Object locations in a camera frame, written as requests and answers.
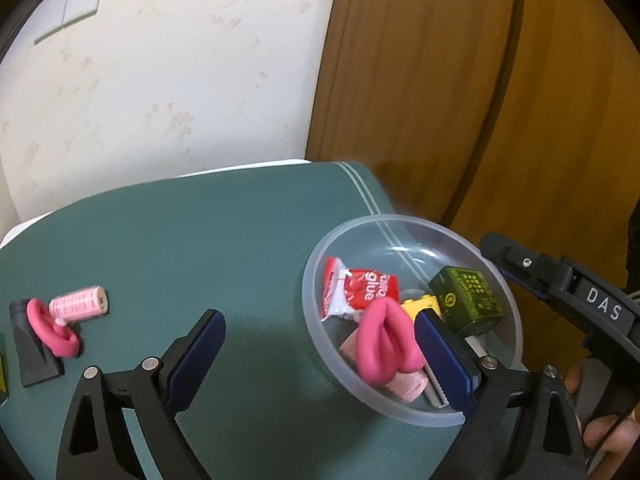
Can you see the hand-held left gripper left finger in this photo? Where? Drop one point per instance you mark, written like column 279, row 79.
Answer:
column 195, row 360

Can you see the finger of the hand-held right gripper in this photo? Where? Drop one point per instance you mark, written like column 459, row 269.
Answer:
column 510, row 255

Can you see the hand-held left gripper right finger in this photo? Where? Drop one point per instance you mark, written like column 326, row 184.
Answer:
column 442, row 360

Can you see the orange yellow toy block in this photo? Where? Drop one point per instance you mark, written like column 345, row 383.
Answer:
column 422, row 307

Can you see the small green box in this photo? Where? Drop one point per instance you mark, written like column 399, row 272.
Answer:
column 465, row 295

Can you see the pink foam loop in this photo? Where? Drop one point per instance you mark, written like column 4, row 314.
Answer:
column 42, row 330
column 372, row 345

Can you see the red white packet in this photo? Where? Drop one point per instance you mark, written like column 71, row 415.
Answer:
column 355, row 290

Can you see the clear plastic container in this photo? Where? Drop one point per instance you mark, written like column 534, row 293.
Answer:
column 380, row 240

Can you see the person's right hand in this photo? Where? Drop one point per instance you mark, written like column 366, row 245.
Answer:
column 610, row 427

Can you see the green table mat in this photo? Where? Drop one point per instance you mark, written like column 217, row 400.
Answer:
column 200, row 250

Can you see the pink labelled roll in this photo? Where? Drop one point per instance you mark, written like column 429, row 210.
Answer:
column 75, row 304

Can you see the dark grey wedge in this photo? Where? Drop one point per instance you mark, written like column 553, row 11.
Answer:
column 35, row 365

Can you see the wooden door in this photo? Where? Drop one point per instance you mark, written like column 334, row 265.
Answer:
column 425, row 85

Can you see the white wall plate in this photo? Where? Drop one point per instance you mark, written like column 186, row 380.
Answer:
column 84, row 2
column 50, row 20

